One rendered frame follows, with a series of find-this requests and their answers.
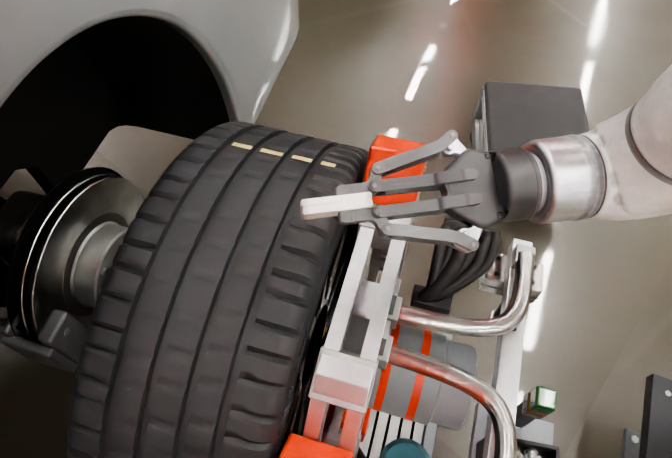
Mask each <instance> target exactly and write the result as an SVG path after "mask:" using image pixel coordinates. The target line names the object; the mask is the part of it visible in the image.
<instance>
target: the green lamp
mask: <svg viewBox="0 0 672 458"><path fill-rule="evenodd" d="M556 404H557V391H555V390H552V389H548V388H545V387H541V386H536V387H535V388H534V389H533V390H531V397H530V409H531V410H533V411H537V412H540V413H544V414H547V415H549V414H551V413H553V412H554V411H556Z"/></svg>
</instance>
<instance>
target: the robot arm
mask: <svg viewBox="0 0 672 458"><path fill-rule="evenodd" d="M457 138H458V133H457V131H455V130H453V129H452V130H449V131H447V132H446V133H445V134H444V135H443V136H442V137H441V138H439V139H438V140H437V141H434V142H432V143H429V144H426V145H423V146H420V147H418V148H415V149H412V150H409V151H406V152H404V153H401V154H398V155H395V156H393V157H390V158H387V159H384V160H381V161H379V162H376V163H374V164H373V165H372V167H371V169H370V171H369V174H368V180H367V181H366V182H363V183H355V184H346V185H340V186H338V187H336V188H335V190H334V193H335V196H328V197H320V198H311V199H302V201H301V203H300V210H301V218H302V219H303V220H307V219H315V218H323V217H331V216H338V221H339V224H342V225H349V224H357V223H365V222H369V223H372V224H373V225H374V226H375V228H376V230H377V232H378V236H379V237H380V238H383V239H392V240H401V241H411V242H420V243H429V244H438V245H447V246H450V247H452V248H454V249H456V250H458V251H460V252H463V253H469V252H472V251H475V250H477V249H478V248H479V242H478V239H479V236H480V234H481V231H482V230H485V229H487V228H489V227H490V226H491V225H493V224H496V223H503V222H511V221H519V220H527V219H529V220H530V221H532V222H533V223H536V224H548V223H556V222H564V221H572V220H573V221H579V220H584V219H591V218H593V219H602V220H607V221H624V220H637V219H645V218H652V217H658V216H664V215H669V214H672V65H671V66H670V67H669V68H667V69H666V70H665V71H664V72H663V73H662V74H661V75H660V76H659V77H658V78H657V79H656V81H655V82H654V83H653V84H652V86H651V87H650V89H649V90H648V91H647V93H646V94H645V95H644V96H643V97H642V98H641V99H639V100H638V101H637V102H636V103H634V104H633V105H632V106H630V107H629V108H627V109H626V110H624V111H622V112H621V113H619V114H617V115H615V116H613V117H611V118H609V119H607V120H605V121H603V122H601V123H599V124H597V125H596V126H595V128H594V129H593V130H591V131H589V132H586V133H583V134H578V135H574V134H571V135H565V136H561V137H552V138H544V139H535V140H531V141H529V142H527V143H526V144H524V145H523V146H521V147H520V148H514V149H505V150H496V151H488V152H481V151H477V150H475V149H466V148H465V147H464V146H463V145H462V144H461V143H460V142H459V140H458V139H457ZM440 154H442V156H444V157H449V156H451V155H454V156H456V157H457V158H456V159H455V160H454V161H453V162H452V163H450V164H449V165H448V166H447V167H446V168H445V169H444V170H443V171H441V172H436V173H433V174H425V175H416V176H407V177H398V178H389V179H381V178H382V177H385V176H388V175H390V174H393V173H396V172H399V171H401V170H404V169H407V168H410V167H412V166H415V165H418V164H420V163H423V162H426V161H429V160H431V159H434V158H436V157H437V156H439V155H440ZM422 191H440V193H441V195H442V197H440V198H436V199H428V200H420V201H412V202H403V203H395V204H387V205H379V204H378V205H376V206H375V207H372V206H373V200H371V199H372V197H379V196H387V195H396V194H405V193H414V192H422ZM440 214H448V215H449V216H450V217H452V218H454V219H456V220H458V221H460V222H461V223H463V224H465V225H467V226H469V227H470V228H469V229H467V228H462V229H460V230H458V231H455V230H448V229H440V228H431V227H422V226H413V225H404V224H395V223H390V222H389V221H388V220H395V219H403V218H411V217H419V216H426V215H440Z"/></svg>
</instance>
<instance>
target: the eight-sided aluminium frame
mask: <svg viewBox="0 0 672 458"><path fill-rule="evenodd" d="M413 220H414V217H411V218H403V219H395V220H388V221H389V222H390V223H395V224H404V225H412V224H413ZM407 245H408V241H401V240H392V239H383V238H380V237H379V236H378V232H377V230H376V228H375V226H374V225H373V224H372V223H369V222H365V223H359V226H358V232H357V238H356V243H355V247H354V250H353V253H352V256H351V260H350V263H349V266H348V269H347V273H346V276H345V279H344V283H343V286H342V289H341V292H340V296H339V299H338V302H337V305H336V309H335V312H334V315H333V319H332V322H331V325H330V328H329V332H328V335H327V338H326V341H325V345H324V346H322V347H321V348H320V352H319V356H318V360H317V363H316V367H315V371H314V375H313V379H312V383H311V386H310V390H309V394H308V397H309V398H310V403H309V408H308V412H307V417H306V422H305V426H304V431H303V436H304V437H307V438H310V439H313V440H316V441H319V442H321V438H322V433H323V429H324V424H325V420H326V415H327V411H328V406H329V404H332V405H335V409H334V413H333V417H332V420H331V424H330V425H329V427H328V430H327V433H326V436H325V440H324V443H326V444H329V445H332V446H335V447H339V448H342V449H345V450H348V451H351V452H352V453H353V458H356V457H357V453H358V449H359V444H360V440H361V430H362V426H363V422H364V417H365V414H366V413H367V409H368V405H369V401H370V396H371V392H372V388H373V384H374V380H375V376H376V372H377V368H378V363H379V360H377V357H378V353H379V349H380V345H381V341H382V336H383V332H384V328H385V324H386V320H387V316H388V312H389V308H390V304H391V300H392V296H393V292H394V288H395V284H396V280H397V278H398V277H399V275H401V271H402V267H403V263H404V259H405V255H406V250H407ZM371 248H372V254H371V259H370V264H369V268H370V270H369V274H368V278H367V281H371V282H374V283H377V278H378V274H379V270H381V271H383V273H382V276H381V280H380V284H379V288H378V292H377V295H376V299H375V303H374V307H373V310H372V314H371V318H370V322H369V326H368V329H367V333H366V337H365V341H364V345H363V348H362V352H361V355H359V354H356V353H352V352H349V351H345V350H343V346H344V343H345V339H346V336H347V332H348V329H349V325H350V322H351V318H352V312H353V309H354V305H355V302H356V298H357V295H358V291H359V288H360V284H361V281H362V279H363V276H364V273H365V269H366V266H367V262H368V259H369V255H370V252H371ZM345 409H347V412H346V417H345V421H344V425H343V429H341V428H340V425H341V422H342V418H343V415H344V411H345Z"/></svg>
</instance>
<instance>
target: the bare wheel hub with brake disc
mask: <svg viewBox="0 0 672 458"><path fill-rule="evenodd" d="M143 202H144V198H143V195H142V194H141V192H140V190H139V189H138V187H137V186H136V185H135V184H134V183H132V182H131V181H129V180H128V179H125V178H122V177H117V176H114V175H110V174H95V175H91V176H88V177H85V178H83V179H81V180H79V181H78V182H76V183H75V184H73V185H72V186H70V187H69V188H68V189H67V190H65V191H64V192H63V193H62V194H61V195H60V196H59V197H58V198H57V199H56V200H55V201H54V203H53V204H52V205H51V206H50V208H49V209H48V210H47V212H46V213H45V214H44V216H43V217H42V219H41V221H40V222H39V224H38V226H37V227H36V229H35V231H34V233H33V235H32V237H31V240H30V242H29V244H28V247H27V249H26V252H25V255H24V258H23V262H22V265H21V269H20V274H19V280H18V290H17V304H18V313H19V318H20V321H21V325H22V327H23V329H24V331H25V333H26V335H27V336H28V337H29V338H30V340H31V341H33V342H36V343H40V344H43V343H41V342H40V341H38V335H37V334H38V332H39V331H40V329H41V328H42V326H43V324H44V323H45V321H46V320H47V318H48V316H49V315H50V313H51V311H52V310H56V309H59V310H62V311H66V312H68V313H69V314H70V315H71V316H72V317H74V318H75V319H76V320H77V321H78V322H79V323H80V324H82V325H83V326H84V327H85V328H86V329H87V328H88V325H89V324H90V322H91V321H92V318H91V316H92V313H93V310H94V307H95V304H96V301H97V298H98V296H99V295H100V294H101V292H102V289H101V288H102V285H103V283H104V280H105V278H106V275H107V273H108V270H109V268H110V267H111V266H112V265H113V259H114V257H115V254H116V252H117V250H118V248H119V246H120V245H121V244H123V238H124V236H125V234H126V232H127V230H128V228H129V226H130V224H131V223H132V221H133V220H135V217H136V214H137V212H138V210H139V208H140V207H141V205H142V203H143ZM43 345H44V344H43Z"/></svg>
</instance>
